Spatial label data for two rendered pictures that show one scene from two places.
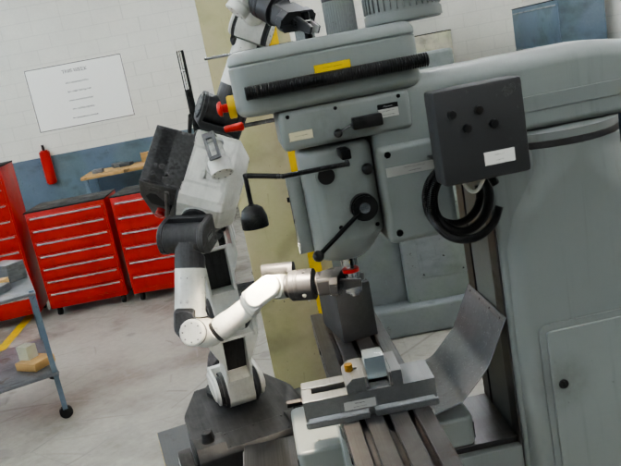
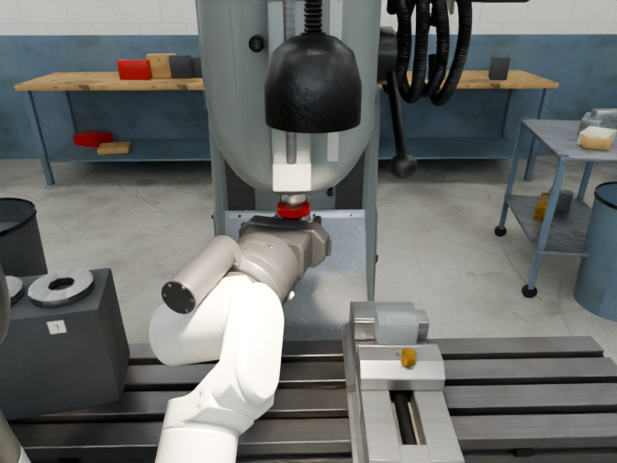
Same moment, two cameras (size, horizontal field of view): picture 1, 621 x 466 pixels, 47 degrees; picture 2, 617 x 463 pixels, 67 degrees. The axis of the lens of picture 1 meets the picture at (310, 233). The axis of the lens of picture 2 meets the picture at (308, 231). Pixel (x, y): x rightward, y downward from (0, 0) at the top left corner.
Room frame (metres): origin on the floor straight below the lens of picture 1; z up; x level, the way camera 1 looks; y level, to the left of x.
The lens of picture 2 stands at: (1.87, 0.49, 1.52)
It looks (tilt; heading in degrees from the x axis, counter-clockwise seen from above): 27 degrees down; 272
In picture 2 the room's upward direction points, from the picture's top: straight up
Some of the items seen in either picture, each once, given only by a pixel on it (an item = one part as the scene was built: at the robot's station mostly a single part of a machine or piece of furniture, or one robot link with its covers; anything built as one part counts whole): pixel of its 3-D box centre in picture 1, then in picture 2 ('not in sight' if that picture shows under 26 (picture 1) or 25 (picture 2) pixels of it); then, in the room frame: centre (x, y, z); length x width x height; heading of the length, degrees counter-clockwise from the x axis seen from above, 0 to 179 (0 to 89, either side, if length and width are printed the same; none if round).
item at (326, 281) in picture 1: (321, 283); (270, 259); (1.93, 0.00, 1.23); 0.13 x 0.12 x 0.10; 165
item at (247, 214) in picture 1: (253, 215); (312, 78); (1.87, 0.14, 1.47); 0.07 x 0.07 x 0.06
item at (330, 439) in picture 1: (377, 421); not in sight; (1.91, -0.09, 0.80); 0.50 x 0.35 x 0.12; 93
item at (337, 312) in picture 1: (345, 301); (42, 340); (2.31, -0.07, 1.04); 0.22 x 0.12 x 0.20; 14
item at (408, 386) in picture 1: (366, 385); (394, 371); (1.75, -0.07, 0.99); 0.35 x 0.15 x 0.11; 91
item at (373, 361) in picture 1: (373, 362); (395, 330); (1.75, -0.10, 1.05); 0.06 x 0.05 x 0.06; 1
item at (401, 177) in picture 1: (407, 183); not in sight; (1.91, -0.29, 1.47); 0.24 x 0.19 x 0.26; 3
